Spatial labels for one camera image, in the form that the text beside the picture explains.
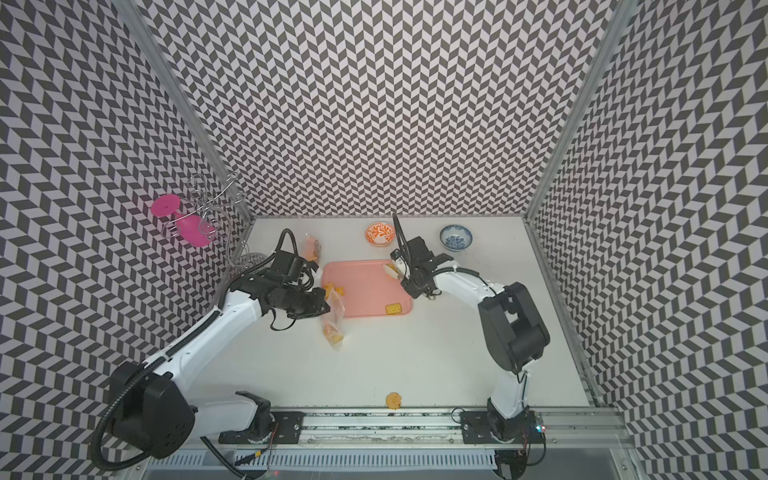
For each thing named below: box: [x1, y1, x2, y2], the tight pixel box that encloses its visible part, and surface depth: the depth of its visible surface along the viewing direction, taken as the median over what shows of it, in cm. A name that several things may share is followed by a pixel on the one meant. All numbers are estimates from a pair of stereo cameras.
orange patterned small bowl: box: [364, 222, 396, 247], surface depth 113 cm
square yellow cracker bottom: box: [386, 303, 402, 315], surface depth 95 cm
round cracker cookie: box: [386, 392, 403, 410], surface depth 79 cm
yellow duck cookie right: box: [323, 325, 344, 344], surface depth 86 cm
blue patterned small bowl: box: [440, 224, 473, 252], surface depth 110 cm
